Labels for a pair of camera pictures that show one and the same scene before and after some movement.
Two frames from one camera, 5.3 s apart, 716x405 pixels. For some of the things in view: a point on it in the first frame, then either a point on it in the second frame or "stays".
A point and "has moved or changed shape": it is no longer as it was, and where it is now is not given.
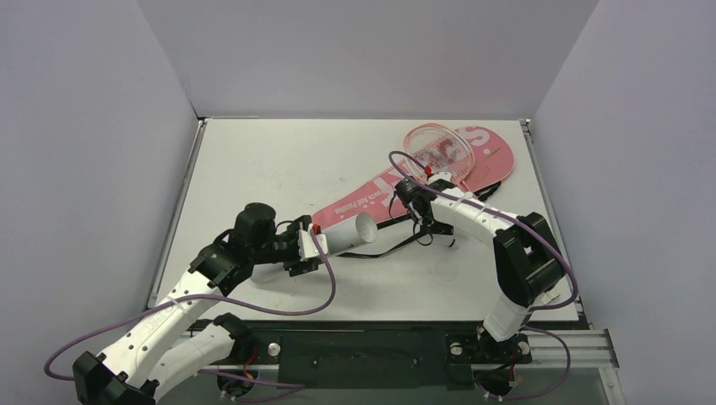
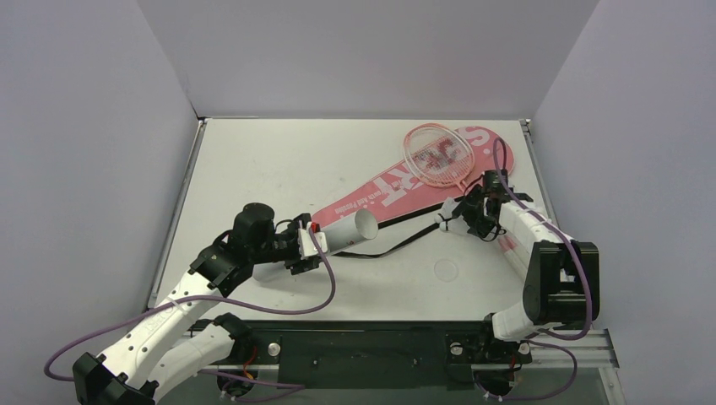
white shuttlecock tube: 361,228 stays
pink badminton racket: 442,148 stays
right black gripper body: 423,217 to 467,211
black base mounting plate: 383,353 stays
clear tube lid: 446,270 stays
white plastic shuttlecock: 446,240 has moved or changed shape
